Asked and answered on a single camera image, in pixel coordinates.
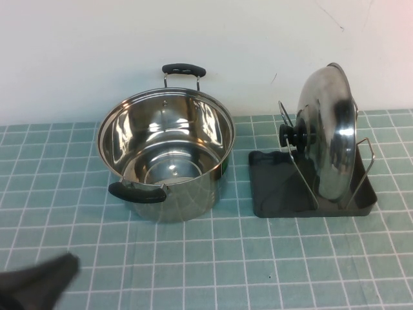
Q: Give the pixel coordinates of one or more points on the stainless steel pot lid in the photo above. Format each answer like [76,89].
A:
[326,129]

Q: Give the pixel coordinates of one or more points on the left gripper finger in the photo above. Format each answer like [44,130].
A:
[42,284]

